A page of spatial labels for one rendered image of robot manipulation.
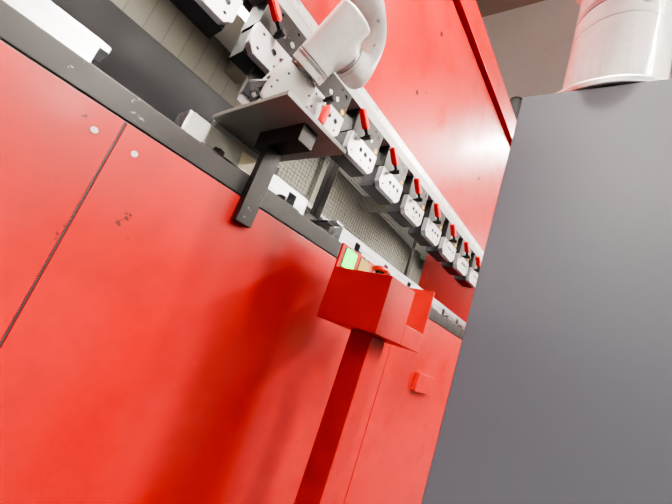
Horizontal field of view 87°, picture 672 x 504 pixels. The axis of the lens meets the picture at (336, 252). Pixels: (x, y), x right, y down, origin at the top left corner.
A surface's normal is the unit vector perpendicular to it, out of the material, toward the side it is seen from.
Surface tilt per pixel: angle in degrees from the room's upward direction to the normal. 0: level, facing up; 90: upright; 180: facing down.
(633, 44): 90
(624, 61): 90
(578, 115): 90
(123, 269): 90
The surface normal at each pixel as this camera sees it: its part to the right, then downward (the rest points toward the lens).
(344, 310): -0.58, -0.40
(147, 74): 0.74, 0.10
